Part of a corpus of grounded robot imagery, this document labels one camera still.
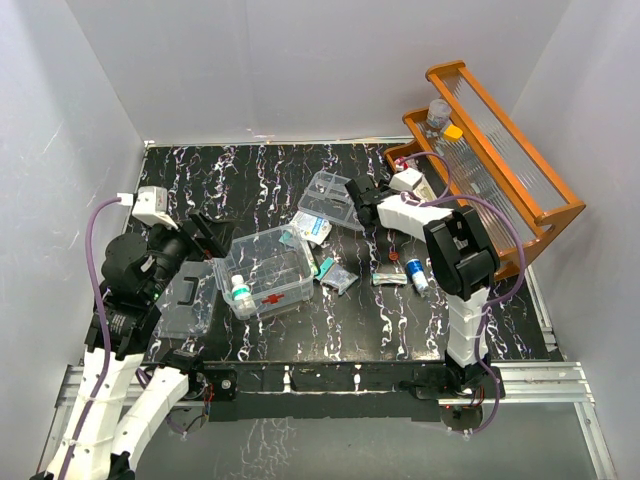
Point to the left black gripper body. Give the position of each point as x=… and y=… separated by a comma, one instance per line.
x=185, y=246

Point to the metal frame rail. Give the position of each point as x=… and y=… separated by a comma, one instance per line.
x=331, y=389

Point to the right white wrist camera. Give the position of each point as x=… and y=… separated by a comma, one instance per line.
x=406, y=180

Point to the orange wooden shelf rack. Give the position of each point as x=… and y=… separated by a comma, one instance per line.
x=494, y=161

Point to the white blue gauze packet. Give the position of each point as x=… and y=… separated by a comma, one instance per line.
x=311, y=228

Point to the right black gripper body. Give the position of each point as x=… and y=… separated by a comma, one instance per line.
x=384, y=187

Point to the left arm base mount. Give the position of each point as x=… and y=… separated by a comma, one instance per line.
x=209, y=387

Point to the clear compartment organizer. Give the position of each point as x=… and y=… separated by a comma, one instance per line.
x=326, y=197

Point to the clear jar on shelf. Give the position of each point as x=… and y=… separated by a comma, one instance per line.
x=438, y=114

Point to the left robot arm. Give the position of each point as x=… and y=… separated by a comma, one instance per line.
x=102, y=439

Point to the teal bandage packet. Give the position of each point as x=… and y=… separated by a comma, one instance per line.
x=324, y=268

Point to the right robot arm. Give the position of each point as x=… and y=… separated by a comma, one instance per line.
x=463, y=262

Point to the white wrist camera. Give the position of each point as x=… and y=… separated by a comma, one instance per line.
x=406, y=180
x=150, y=207

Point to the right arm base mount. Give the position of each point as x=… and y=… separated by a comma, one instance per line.
x=437, y=381

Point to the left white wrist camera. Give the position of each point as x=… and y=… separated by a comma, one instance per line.
x=150, y=207

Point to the white green capped bottle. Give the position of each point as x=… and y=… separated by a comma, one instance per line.
x=242, y=298

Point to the dark pill blister pack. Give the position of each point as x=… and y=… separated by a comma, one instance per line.
x=338, y=279

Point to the blue white spray bottle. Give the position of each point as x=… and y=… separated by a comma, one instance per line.
x=416, y=272

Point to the beige medicine box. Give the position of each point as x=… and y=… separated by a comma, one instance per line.
x=424, y=190

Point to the clear first aid box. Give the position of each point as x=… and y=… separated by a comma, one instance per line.
x=276, y=264

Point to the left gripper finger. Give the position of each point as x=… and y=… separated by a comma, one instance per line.
x=220, y=229
x=215, y=246

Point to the yellow capped bottle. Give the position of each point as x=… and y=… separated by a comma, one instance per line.
x=452, y=133

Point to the clear box lid with handle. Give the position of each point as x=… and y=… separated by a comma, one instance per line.
x=188, y=302

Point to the red white medicine box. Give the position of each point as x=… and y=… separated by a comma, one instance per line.
x=400, y=164

